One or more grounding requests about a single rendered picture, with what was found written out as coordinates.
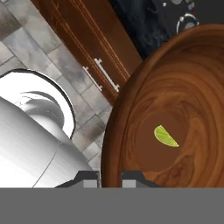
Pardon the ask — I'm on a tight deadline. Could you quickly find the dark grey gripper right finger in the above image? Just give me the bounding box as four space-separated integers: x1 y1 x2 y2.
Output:
120 170 162 189

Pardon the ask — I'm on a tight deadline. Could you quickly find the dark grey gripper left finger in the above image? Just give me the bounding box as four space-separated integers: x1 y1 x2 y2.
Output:
54 170 101 189

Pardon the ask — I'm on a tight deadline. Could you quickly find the yellow-green lemon wedge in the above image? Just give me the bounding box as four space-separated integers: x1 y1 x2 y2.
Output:
153 124 180 148

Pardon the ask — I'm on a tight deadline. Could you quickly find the brown wooden plate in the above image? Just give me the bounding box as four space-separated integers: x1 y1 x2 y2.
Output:
100 23 224 189

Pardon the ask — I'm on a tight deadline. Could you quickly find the white rounded cylinder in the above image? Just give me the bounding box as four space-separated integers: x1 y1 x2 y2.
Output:
0 67 95 189

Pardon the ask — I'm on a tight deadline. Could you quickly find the brown wooden cupboard front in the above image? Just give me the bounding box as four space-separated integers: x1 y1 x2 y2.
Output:
30 0 144 107

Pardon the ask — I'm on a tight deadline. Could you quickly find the black hob with knobs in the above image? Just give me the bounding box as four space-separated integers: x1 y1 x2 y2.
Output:
158 0 224 35

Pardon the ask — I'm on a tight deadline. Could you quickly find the short silver cupboard handle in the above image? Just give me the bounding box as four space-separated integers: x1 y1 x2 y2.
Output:
81 66 104 92

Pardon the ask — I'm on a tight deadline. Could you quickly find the long silver cupboard handle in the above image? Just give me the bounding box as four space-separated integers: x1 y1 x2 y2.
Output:
93 57 121 94

